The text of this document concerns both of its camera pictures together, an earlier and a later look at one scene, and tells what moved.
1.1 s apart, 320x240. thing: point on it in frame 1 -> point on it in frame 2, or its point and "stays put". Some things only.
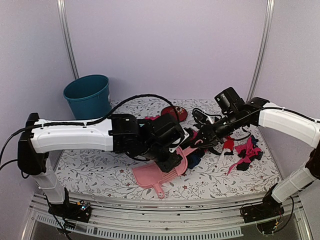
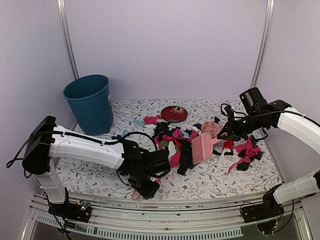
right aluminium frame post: [261, 52] stays put
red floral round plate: [181, 112] stays put
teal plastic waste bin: [88, 96] stays put
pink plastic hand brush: [190, 148] -> [202, 147]
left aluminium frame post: [61, 5] stays put
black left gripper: [167, 165] -> [147, 193]
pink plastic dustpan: [152, 176] -> [135, 195]
